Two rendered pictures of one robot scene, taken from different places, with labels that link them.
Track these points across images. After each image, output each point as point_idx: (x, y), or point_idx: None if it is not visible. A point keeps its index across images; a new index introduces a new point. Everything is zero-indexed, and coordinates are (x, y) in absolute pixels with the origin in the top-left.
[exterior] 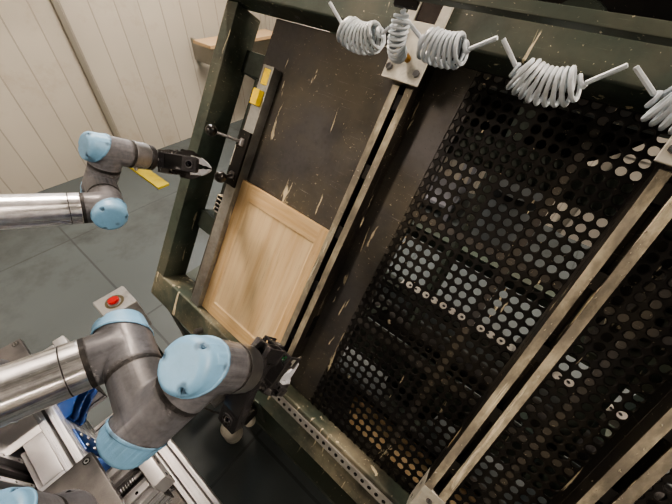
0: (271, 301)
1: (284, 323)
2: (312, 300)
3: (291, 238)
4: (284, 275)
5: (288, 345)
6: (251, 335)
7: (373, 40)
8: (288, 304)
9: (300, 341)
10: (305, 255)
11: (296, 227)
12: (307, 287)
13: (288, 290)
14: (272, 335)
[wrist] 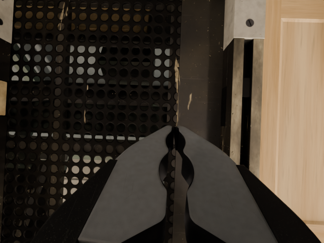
0: (308, 98)
1: (270, 80)
2: (236, 159)
3: (314, 209)
4: (302, 150)
5: (248, 59)
6: (322, 20)
7: None
8: (276, 113)
9: (229, 81)
10: (279, 197)
11: (312, 230)
12: (253, 174)
13: (285, 132)
14: (283, 47)
